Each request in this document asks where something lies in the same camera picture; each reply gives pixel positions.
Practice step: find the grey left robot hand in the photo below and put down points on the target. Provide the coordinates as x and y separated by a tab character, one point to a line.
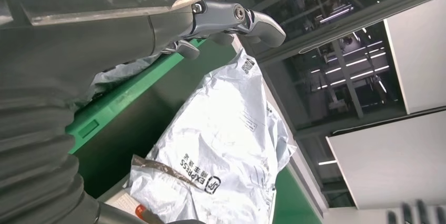
69	48

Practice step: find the green conveyor belt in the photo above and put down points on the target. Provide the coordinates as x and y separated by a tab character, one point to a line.
292	201

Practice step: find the white electronic scale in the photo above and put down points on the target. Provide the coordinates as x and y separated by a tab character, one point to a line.
120	203

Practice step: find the large grey SF Express parcel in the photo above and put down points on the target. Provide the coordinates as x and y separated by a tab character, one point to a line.
125	72

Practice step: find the green plastic crate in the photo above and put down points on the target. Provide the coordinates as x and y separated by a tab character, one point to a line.
115	104

